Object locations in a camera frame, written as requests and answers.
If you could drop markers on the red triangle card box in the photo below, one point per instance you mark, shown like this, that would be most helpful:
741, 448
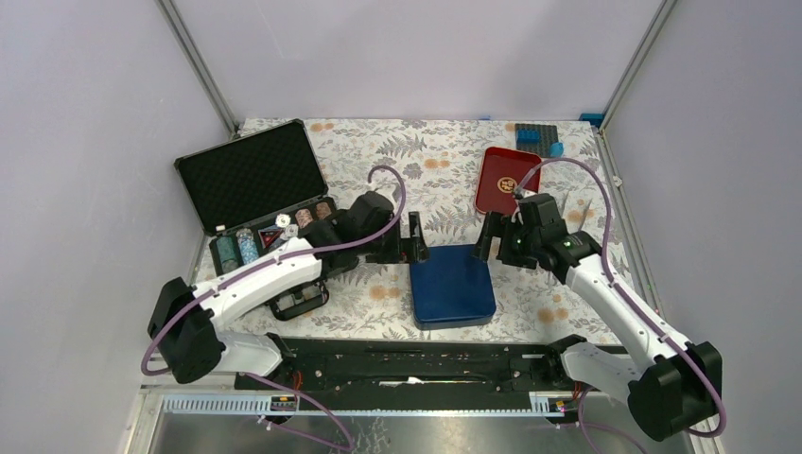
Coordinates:
270, 237

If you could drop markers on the blue tin lid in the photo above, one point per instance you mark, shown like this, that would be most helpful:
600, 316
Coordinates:
452, 289

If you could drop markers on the black poker chip case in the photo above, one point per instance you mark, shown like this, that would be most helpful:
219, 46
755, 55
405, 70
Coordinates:
242, 186

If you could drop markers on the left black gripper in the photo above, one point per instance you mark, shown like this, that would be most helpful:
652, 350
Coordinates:
419, 253

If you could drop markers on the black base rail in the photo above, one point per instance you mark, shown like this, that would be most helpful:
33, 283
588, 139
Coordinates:
387, 375

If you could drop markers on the blue lego brick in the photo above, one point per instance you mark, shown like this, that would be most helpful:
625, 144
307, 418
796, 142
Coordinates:
556, 150

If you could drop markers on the grey lego baseplate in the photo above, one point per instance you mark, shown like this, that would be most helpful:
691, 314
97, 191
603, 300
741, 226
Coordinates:
535, 138

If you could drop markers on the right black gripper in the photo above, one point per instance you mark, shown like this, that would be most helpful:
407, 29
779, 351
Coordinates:
493, 227

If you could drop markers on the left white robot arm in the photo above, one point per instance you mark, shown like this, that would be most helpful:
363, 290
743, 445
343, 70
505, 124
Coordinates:
189, 325

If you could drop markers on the red square tray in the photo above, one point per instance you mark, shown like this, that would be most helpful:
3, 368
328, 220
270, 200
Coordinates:
500, 172

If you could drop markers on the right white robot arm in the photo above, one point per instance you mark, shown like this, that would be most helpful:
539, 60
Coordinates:
668, 383

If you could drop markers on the blue corner bracket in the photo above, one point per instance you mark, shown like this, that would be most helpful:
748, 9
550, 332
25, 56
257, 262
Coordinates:
594, 119

